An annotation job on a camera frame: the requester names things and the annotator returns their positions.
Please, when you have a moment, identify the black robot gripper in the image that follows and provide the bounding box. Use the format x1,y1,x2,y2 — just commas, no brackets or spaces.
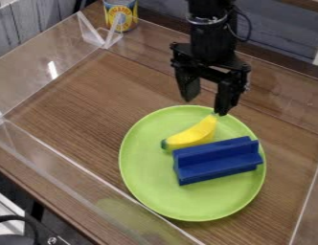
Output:
171,19,251,117

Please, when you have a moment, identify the yellow toy banana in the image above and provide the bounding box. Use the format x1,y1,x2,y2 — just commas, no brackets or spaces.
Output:
160,115,218,151

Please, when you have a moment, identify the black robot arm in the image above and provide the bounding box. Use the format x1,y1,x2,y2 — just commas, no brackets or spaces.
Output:
169,0,252,117

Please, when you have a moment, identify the green round plate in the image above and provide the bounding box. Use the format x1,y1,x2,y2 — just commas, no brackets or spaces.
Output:
118,105,267,222

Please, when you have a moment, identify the blue T-shaped block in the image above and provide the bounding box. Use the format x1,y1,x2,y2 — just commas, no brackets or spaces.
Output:
173,136,264,186

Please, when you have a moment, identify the yellow and blue can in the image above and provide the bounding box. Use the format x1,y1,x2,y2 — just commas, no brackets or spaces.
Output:
102,0,139,33

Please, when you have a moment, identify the clear acrylic enclosure wall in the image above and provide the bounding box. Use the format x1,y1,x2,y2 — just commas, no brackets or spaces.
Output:
0,6,318,245

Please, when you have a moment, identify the black cable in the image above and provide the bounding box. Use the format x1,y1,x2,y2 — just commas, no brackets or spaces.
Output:
0,214,39,245

